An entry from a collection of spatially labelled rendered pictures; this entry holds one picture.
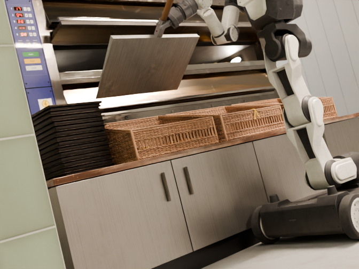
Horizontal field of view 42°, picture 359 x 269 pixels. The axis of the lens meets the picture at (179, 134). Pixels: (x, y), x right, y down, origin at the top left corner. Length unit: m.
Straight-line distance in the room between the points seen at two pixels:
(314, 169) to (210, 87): 1.15
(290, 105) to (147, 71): 0.77
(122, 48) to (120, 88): 0.26
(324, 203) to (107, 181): 0.97
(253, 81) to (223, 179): 1.38
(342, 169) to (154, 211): 0.98
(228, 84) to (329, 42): 2.19
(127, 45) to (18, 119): 1.58
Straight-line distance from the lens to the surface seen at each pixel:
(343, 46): 5.34
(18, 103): 0.79
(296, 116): 2.46
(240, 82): 3.56
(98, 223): 2.01
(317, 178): 2.49
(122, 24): 2.85
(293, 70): 2.42
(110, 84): 2.41
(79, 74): 2.75
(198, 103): 3.20
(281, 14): 2.48
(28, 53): 2.63
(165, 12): 2.35
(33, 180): 0.77
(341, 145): 3.36
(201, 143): 2.48
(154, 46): 2.42
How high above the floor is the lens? 0.49
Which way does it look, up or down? 4 degrees up
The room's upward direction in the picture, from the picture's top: 14 degrees counter-clockwise
